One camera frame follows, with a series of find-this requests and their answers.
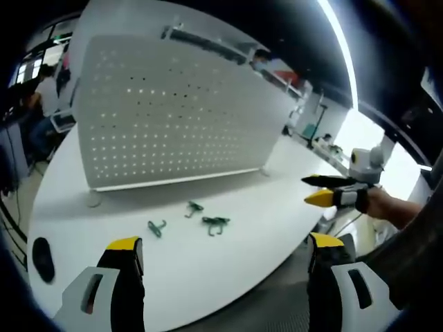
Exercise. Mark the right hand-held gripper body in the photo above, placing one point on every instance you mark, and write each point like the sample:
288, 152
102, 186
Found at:
363, 169

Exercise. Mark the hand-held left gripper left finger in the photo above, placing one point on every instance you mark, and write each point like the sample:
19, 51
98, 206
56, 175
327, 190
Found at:
104, 304

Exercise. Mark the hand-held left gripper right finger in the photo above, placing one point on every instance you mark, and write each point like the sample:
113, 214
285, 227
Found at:
332, 304

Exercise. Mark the green hook assembly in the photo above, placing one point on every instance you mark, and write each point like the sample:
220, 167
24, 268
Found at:
156, 228
214, 222
193, 208

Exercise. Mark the white perforated mounting plate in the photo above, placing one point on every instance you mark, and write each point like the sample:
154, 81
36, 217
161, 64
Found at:
173, 121

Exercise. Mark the green stand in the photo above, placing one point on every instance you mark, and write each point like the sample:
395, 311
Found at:
309, 129

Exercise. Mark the black oval object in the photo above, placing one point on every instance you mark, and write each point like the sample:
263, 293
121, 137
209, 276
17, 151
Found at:
43, 259

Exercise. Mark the person's dark clothing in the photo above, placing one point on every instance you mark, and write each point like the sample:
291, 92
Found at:
408, 259

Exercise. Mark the ceiling light strip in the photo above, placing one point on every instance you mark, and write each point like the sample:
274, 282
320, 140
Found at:
342, 52

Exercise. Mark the metal shelf frame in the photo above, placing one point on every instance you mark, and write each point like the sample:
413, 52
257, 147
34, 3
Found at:
211, 41

